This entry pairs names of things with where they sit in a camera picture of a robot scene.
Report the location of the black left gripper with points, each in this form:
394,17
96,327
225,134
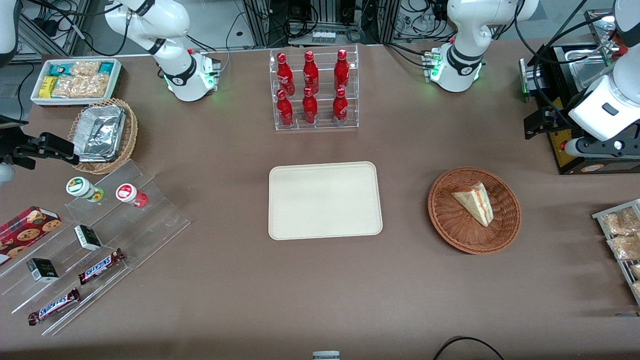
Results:
554,121

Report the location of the triangular sandwich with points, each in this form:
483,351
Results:
475,205

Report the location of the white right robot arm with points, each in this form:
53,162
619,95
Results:
180,75

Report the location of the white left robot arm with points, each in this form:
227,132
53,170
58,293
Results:
460,60

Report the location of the round brown wicker basket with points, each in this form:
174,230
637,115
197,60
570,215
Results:
480,235

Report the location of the beige rectangular tray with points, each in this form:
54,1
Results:
310,210

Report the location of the light wicker basket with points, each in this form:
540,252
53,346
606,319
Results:
129,145

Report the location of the black hot food showcase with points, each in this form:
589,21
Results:
556,151

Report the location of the clear pastry bag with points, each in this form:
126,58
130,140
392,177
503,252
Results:
620,222
637,290
625,247
636,271

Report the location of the steel food pan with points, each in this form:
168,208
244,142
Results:
585,70

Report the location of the red cola bottle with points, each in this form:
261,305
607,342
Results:
283,75
340,108
310,75
341,72
285,111
310,108

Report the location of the clear acrylic bottle rack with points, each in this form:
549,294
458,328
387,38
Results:
322,126

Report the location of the white power strip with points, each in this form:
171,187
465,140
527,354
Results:
323,36

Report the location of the small grey device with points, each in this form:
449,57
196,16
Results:
326,356

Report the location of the clear acrylic stepped display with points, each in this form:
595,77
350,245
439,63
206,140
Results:
160,220

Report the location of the red lid snack cup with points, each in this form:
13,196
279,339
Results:
127,193

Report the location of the silver foil container stack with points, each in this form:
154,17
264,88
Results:
100,132

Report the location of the teal snack packet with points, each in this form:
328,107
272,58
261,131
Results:
60,69
106,67

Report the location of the Snickers chocolate bar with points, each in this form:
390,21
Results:
54,306
100,266

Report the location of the small black carton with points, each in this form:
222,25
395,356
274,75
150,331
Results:
87,237
42,270

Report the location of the clear cracker bag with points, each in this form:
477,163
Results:
85,68
82,86

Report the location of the green lid snack cup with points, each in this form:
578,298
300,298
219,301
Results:
80,187

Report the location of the white rectangular snack bin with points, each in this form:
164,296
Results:
60,102

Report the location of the yellow snack packet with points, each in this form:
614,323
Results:
47,87

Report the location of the red cookie box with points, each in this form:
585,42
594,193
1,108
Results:
25,231

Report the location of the aluminium frame rack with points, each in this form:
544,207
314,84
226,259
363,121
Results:
260,25

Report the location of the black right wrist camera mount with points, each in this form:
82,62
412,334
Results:
55,150

